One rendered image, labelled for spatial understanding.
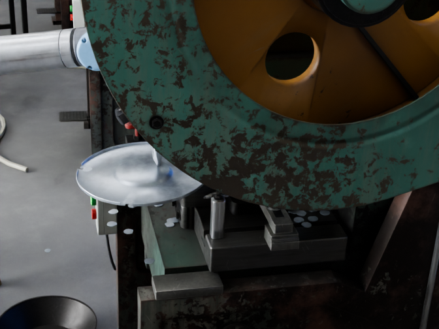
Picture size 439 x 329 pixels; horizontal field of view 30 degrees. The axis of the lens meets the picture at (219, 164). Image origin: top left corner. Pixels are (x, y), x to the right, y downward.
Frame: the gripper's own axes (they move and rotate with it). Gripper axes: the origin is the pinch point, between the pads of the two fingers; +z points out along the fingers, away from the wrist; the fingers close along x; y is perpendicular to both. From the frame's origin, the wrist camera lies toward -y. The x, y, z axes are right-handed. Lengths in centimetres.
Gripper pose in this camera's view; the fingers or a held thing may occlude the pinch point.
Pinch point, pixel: (155, 160)
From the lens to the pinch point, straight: 181.9
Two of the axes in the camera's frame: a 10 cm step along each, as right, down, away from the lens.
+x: -2.1, -4.3, 8.8
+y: 9.8, -0.6, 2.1
